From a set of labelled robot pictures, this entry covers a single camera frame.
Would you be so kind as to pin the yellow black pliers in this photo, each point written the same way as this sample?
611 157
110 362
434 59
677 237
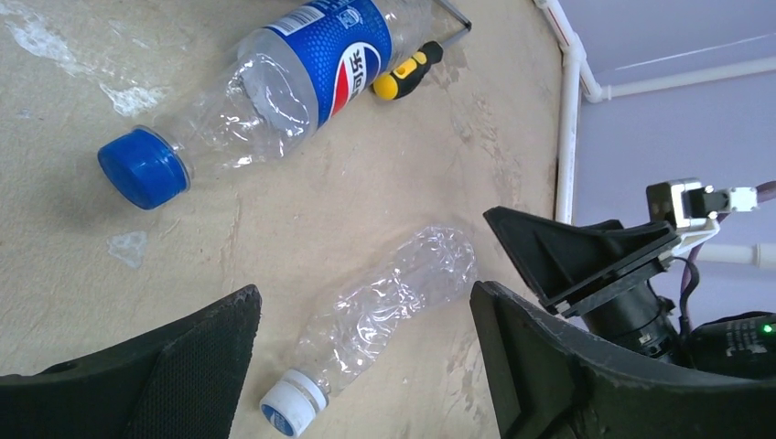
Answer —
404 79

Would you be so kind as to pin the Pepsi bottle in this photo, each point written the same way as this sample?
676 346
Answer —
287 80

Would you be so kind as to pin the white PVC pipe frame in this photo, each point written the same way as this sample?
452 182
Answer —
579 82

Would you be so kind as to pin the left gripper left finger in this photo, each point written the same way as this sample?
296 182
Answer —
181 380

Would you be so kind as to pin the crushed clear bottle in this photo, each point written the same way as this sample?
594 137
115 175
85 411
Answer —
343 338

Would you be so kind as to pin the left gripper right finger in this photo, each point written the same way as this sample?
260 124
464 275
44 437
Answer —
550 379

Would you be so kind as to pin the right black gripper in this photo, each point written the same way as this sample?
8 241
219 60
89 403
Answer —
598 272

